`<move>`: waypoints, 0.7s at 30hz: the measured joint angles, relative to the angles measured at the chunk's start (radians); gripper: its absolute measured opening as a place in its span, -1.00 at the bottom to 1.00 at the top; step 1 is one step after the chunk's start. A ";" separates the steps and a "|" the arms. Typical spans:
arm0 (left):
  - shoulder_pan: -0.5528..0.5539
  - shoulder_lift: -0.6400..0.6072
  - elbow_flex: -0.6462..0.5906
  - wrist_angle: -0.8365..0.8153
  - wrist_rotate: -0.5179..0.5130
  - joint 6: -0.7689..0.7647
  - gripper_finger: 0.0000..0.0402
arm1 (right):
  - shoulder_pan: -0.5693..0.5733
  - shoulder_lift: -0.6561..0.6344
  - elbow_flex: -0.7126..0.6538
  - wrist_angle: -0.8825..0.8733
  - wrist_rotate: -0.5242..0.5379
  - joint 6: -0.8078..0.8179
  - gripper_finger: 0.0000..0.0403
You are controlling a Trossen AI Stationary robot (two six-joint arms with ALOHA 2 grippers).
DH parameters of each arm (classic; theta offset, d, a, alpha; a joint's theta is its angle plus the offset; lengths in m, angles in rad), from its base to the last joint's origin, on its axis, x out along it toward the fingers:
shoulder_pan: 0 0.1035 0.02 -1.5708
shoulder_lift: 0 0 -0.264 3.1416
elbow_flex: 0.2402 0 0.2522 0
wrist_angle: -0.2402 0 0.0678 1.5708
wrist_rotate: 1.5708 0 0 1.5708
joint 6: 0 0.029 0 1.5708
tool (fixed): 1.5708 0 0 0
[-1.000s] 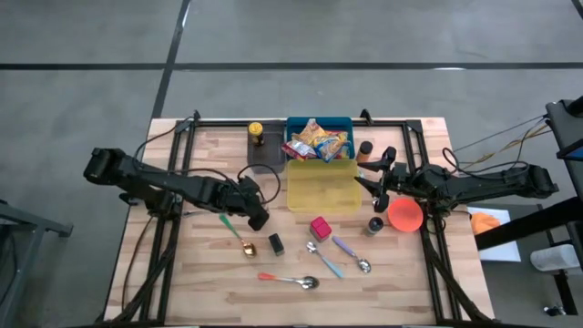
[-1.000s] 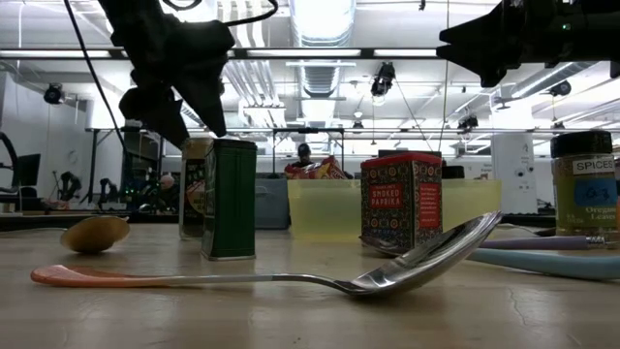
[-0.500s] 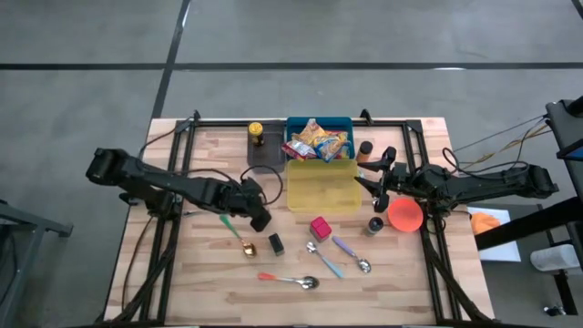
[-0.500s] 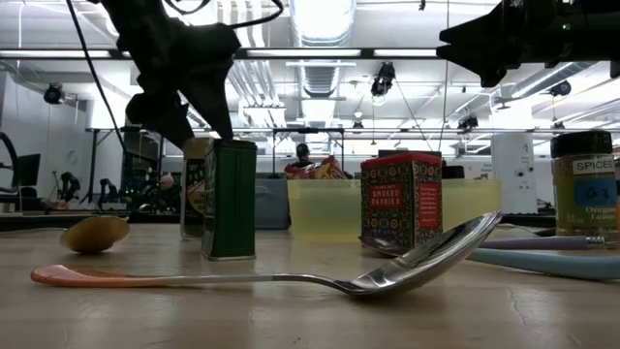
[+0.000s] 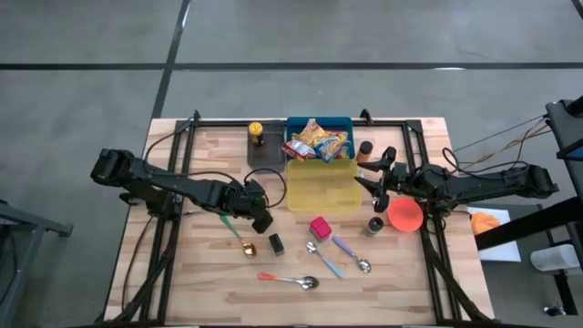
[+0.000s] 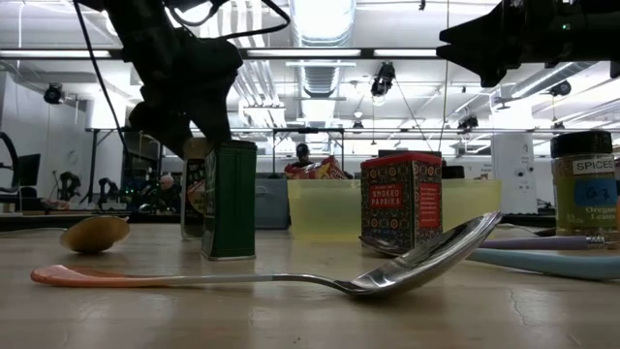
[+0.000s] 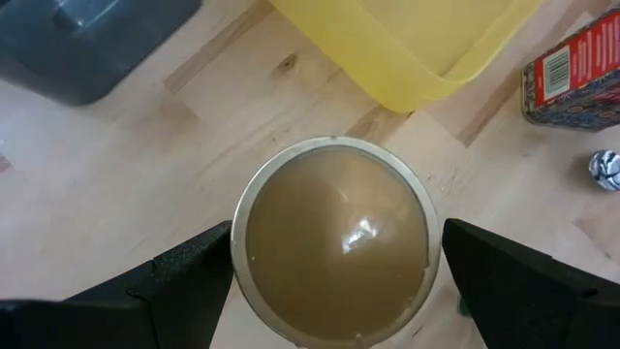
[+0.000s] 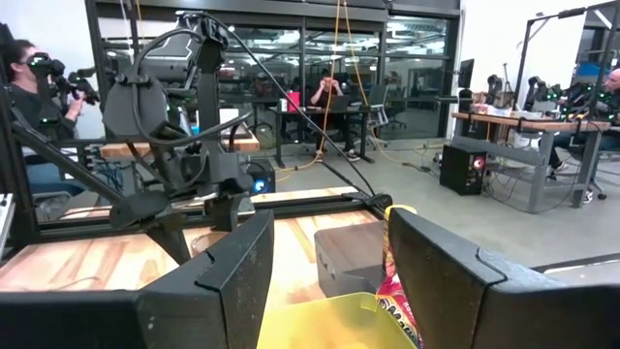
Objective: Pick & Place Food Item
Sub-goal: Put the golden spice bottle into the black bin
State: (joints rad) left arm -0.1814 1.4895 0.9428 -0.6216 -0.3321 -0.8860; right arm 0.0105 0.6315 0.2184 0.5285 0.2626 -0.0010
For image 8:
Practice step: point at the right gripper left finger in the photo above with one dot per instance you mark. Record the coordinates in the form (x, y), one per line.
(227, 300)

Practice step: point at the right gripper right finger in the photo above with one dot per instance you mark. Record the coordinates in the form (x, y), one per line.
(436, 291)

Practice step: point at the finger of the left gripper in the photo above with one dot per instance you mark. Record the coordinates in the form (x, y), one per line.
(169, 244)

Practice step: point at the red white snack bag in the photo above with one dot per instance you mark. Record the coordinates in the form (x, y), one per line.
(394, 305)

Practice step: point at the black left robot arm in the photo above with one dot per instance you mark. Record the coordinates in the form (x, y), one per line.
(210, 97)

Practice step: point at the wooden background workbench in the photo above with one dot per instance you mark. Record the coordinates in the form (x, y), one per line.
(121, 150)

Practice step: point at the grey translucent plastic bin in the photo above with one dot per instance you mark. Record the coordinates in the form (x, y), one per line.
(349, 262)

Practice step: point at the yellow translucent plastic bin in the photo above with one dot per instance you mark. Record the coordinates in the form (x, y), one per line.
(329, 329)

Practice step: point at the black computer blue light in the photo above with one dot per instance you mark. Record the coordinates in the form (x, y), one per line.
(264, 179)

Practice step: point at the black computer tower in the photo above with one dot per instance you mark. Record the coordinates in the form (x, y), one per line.
(460, 169)

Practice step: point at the silver aluminium extrusion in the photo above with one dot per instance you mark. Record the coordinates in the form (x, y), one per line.
(6, 223)

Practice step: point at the red box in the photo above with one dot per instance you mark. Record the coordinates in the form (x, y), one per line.
(293, 102)

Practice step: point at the black office desk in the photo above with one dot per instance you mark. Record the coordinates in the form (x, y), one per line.
(300, 109)

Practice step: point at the wooden table grey legs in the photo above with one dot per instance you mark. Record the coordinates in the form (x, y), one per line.
(533, 125)

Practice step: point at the grey office chair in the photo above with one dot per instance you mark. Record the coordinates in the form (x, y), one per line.
(378, 102)

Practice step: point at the black monitor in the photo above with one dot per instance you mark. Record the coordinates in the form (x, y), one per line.
(466, 72)

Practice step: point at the background robot arms green lights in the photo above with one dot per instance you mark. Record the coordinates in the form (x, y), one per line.
(576, 97)

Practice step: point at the black framed glass partition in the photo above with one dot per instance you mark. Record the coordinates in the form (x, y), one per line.
(290, 7)

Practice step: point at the black aluminium table frame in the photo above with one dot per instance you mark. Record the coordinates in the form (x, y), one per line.
(68, 162)

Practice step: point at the silver metal bracket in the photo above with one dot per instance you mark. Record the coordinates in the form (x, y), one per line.
(247, 206)

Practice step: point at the black background rig frame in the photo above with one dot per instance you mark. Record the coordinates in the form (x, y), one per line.
(525, 53)

